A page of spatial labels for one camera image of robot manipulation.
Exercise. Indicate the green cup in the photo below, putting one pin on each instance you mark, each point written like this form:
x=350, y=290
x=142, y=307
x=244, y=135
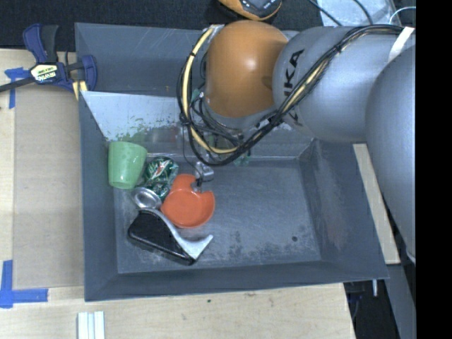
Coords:
x=125, y=164

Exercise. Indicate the grey metal bin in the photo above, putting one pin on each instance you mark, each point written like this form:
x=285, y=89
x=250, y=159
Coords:
x=268, y=210

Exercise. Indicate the orange bowl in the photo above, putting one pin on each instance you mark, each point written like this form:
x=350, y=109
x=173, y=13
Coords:
x=189, y=207

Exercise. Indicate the silver curved metal piece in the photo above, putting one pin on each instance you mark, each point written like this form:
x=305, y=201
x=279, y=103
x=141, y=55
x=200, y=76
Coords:
x=192, y=245

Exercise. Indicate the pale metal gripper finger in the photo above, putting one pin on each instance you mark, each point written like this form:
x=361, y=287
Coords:
x=199, y=185
x=206, y=171

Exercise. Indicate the black flat case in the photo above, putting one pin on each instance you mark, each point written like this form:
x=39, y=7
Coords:
x=155, y=235

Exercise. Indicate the green drink can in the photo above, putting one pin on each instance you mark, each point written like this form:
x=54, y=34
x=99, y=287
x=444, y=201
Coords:
x=160, y=175

